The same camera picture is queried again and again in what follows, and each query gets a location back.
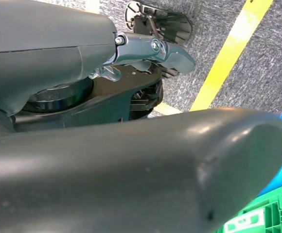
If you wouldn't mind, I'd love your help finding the yellow floor tape square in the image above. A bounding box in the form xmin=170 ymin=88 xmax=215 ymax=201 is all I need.
xmin=85 ymin=0 xmax=274 ymax=117

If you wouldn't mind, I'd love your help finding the green plastic crate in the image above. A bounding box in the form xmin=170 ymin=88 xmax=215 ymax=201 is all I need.
xmin=214 ymin=184 xmax=282 ymax=233

